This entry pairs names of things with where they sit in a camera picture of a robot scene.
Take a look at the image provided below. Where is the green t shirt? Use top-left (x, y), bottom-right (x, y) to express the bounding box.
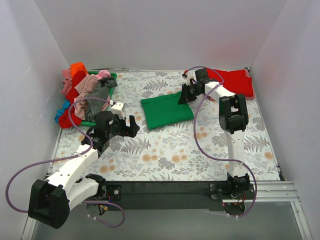
top-left (140, 91), bottom-right (194, 130)

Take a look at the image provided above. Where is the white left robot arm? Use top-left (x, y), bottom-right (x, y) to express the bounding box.
top-left (27, 111), bottom-right (140, 229)

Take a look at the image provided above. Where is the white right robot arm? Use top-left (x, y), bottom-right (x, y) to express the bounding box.
top-left (178, 66), bottom-right (250, 199)

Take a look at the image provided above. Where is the folded red t shirt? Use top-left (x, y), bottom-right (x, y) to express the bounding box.
top-left (215, 69), bottom-right (255, 100)

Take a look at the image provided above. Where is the grey t shirt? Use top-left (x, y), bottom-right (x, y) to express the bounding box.
top-left (85, 77), bottom-right (118, 122)

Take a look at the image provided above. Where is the green laundry basket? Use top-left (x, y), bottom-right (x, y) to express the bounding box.
top-left (74, 69), bottom-right (118, 127)

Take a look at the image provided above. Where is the crumpled red t shirt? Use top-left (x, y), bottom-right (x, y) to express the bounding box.
top-left (58, 70), bottom-right (87, 129)

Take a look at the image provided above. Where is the floral patterned table mat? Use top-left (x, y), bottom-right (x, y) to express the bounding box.
top-left (49, 70), bottom-right (281, 182)

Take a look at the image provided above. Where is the blue t shirt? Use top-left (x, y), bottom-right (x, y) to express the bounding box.
top-left (54, 98), bottom-right (71, 124)

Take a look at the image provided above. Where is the orange t shirt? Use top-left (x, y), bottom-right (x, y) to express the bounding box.
top-left (70, 62), bottom-right (88, 78)

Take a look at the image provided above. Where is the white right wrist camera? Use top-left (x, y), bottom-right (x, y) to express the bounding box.
top-left (182, 72), bottom-right (197, 85)

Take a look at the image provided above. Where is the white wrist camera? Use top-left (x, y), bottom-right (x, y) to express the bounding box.
top-left (110, 101), bottom-right (126, 120)
top-left (182, 72), bottom-right (197, 85)

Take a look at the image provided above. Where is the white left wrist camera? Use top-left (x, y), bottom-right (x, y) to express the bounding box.
top-left (110, 101), bottom-right (126, 120)

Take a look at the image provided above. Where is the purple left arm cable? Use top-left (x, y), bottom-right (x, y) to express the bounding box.
top-left (5, 97), bottom-right (126, 228)

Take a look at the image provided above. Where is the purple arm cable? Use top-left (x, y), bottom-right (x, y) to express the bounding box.
top-left (183, 65), bottom-right (257, 218)
top-left (5, 97), bottom-right (126, 228)

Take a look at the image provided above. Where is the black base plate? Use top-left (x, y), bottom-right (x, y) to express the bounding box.
top-left (77, 181), bottom-right (256, 212)

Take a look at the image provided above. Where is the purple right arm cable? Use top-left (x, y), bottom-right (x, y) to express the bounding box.
top-left (183, 65), bottom-right (257, 218)

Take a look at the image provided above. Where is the aluminium frame rail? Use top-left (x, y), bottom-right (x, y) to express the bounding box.
top-left (22, 181), bottom-right (312, 240)

